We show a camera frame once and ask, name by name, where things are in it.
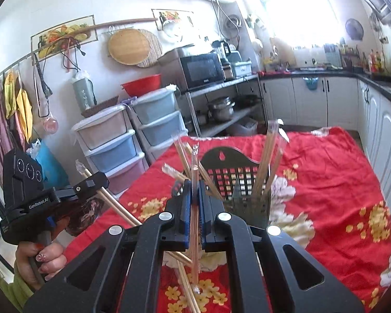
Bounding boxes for round woven mat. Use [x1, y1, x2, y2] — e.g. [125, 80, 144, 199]
[137, 29, 163, 68]

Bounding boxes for blue storage box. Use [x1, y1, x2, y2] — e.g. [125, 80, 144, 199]
[231, 59, 253, 79]

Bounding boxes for silver microwave oven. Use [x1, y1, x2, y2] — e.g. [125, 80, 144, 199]
[158, 44, 226, 92]

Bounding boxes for grey knife block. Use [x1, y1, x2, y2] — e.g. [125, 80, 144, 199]
[324, 44, 343, 67]

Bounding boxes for dark floral cloth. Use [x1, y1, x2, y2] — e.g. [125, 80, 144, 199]
[65, 199, 105, 237]

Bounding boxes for red plastic basin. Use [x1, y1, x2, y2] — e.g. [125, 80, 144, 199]
[120, 74, 162, 98]

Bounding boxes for person's left forearm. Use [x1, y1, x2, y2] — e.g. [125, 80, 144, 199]
[0, 261, 40, 312]

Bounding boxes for beige cutting board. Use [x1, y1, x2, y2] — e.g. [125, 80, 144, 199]
[270, 37, 295, 64]

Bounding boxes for pink hanging cloth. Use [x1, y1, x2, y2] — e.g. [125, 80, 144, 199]
[0, 78, 17, 177]

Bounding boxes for pink round hanging scrubber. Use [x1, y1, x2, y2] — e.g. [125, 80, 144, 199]
[42, 116, 59, 134]

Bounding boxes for small fruit wall poster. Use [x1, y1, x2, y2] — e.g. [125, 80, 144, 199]
[151, 9, 194, 31]

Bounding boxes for dark green utensil basket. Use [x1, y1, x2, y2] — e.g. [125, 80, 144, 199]
[199, 147, 272, 230]

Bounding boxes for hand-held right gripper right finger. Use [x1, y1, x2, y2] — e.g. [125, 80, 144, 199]
[198, 183, 365, 313]

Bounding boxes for grey-blue plastic drawer unit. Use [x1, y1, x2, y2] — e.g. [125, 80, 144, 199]
[127, 86, 190, 162]

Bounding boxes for long wooden pole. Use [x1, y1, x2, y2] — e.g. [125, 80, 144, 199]
[0, 17, 158, 79]

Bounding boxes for blue hanging bin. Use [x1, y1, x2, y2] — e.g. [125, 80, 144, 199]
[302, 76, 319, 91]

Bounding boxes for yellow hanging cloth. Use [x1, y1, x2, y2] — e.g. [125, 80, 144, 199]
[4, 72, 33, 141]

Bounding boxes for pink chopsticks pair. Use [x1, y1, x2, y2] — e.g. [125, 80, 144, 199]
[188, 143, 203, 296]

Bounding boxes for round grey wall sieve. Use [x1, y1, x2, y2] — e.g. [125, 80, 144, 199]
[345, 19, 365, 41]

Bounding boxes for white round wall colander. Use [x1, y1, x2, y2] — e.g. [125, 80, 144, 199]
[163, 20, 183, 41]

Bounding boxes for round bamboo board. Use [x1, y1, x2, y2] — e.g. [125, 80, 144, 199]
[108, 29, 151, 66]

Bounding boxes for person's left hand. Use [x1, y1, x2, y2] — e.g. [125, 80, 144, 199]
[15, 217, 68, 281]

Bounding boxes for red floral blanket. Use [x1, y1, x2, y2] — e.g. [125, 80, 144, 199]
[63, 125, 391, 313]

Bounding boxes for steel cooking pot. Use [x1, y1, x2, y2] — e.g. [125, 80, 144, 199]
[207, 97, 235, 121]

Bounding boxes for bright window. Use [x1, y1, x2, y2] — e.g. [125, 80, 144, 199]
[248, 0, 343, 48]

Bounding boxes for metal shelf rack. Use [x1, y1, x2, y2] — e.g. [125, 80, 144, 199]
[178, 73, 268, 137]

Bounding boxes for black blender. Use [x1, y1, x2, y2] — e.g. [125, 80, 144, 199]
[212, 39, 233, 80]

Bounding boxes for brown wicker basket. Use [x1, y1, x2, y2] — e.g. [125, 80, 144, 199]
[81, 95, 119, 118]

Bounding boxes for large fruit wall poster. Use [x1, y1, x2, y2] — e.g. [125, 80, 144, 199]
[31, 15, 95, 58]

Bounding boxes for pale green jug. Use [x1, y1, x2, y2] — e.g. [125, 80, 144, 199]
[72, 70, 96, 111]

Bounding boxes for white drawer unit pastel drawers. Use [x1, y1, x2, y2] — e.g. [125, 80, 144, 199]
[72, 104, 147, 199]

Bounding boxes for white kitchen cabinets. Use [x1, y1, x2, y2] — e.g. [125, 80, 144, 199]
[259, 73, 391, 222]

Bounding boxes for blue plastic bag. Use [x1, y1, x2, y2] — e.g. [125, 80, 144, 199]
[28, 139, 69, 190]

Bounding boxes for wooden chopsticks pair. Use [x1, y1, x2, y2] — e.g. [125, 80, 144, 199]
[173, 134, 223, 201]
[162, 163, 191, 183]
[256, 121, 279, 199]
[268, 127, 289, 186]
[75, 160, 143, 228]

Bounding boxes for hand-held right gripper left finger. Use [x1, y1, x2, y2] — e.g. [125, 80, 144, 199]
[23, 183, 194, 313]

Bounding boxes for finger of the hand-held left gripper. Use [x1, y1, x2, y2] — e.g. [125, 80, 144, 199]
[54, 171, 109, 203]

